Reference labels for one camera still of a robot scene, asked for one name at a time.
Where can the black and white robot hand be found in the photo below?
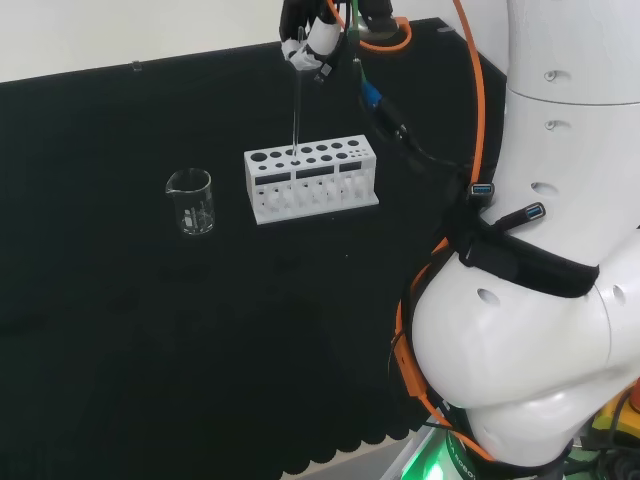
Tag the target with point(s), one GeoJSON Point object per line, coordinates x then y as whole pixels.
{"type": "Point", "coordinates": [325, 35]}

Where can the white test tube rack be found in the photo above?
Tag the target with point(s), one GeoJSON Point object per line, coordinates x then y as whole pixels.
{"type": "Point", "coordinates": [270, 200]}

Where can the small grey cloth clip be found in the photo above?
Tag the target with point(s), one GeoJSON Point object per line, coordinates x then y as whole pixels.
{"type": "Point", "coordinates": [445, 30]}

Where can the small clear cloth clip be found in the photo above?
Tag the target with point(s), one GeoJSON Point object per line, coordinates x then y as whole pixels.
{"type": "Point", "coordinates": [136, 65]}

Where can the small clear glass beaker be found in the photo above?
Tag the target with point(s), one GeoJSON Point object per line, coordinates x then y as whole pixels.
{"type": "Point", "coordinates": [196, 210]}

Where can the short black blue-tipped plug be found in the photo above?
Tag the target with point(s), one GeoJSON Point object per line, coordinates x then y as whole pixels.
{"type": "Point", "coordinates": [482, 189]}

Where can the long black blue-tipped plug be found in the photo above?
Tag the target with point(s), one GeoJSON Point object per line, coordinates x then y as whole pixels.
{"type": "Point", "coordinates": [525, 215]}

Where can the black bench cloth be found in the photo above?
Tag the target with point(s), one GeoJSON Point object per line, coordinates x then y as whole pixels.
{"type": "Point", "coordinates": [100, 300]}

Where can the yellow stop button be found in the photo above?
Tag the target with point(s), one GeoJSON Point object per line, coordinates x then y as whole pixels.
{"type": "Point", "coordinates": [617, 407]}

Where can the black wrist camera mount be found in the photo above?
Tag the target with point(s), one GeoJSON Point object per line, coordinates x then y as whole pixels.
{"type": "Point", "coordinates": [377, 15]}

